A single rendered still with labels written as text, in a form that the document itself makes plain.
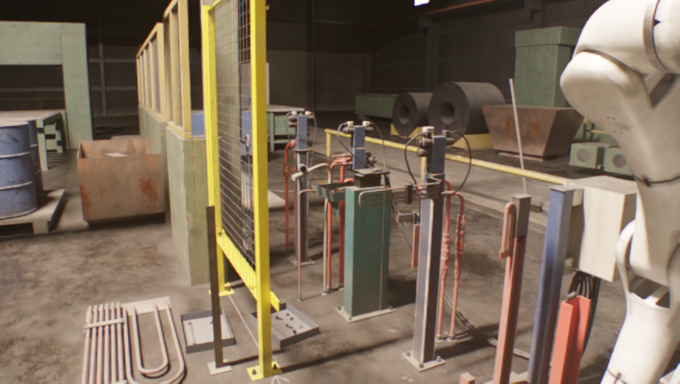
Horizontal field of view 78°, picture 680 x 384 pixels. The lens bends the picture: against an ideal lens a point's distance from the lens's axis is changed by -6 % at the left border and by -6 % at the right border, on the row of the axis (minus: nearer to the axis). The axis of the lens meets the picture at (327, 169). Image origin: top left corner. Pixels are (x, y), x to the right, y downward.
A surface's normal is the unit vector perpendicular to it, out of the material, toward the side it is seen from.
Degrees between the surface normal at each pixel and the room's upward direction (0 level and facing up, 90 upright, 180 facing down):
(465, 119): 90
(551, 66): 90
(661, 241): 91
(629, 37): 107
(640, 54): 128
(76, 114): 90
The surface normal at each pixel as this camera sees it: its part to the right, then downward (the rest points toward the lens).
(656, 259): -0.93, 0.11
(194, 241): 0.44, 0.17
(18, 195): 0.89, 0.09
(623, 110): -0.47, 0.84
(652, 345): -0.45, -0.09
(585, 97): -0.72, 0.69
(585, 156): -0.79, 0.11
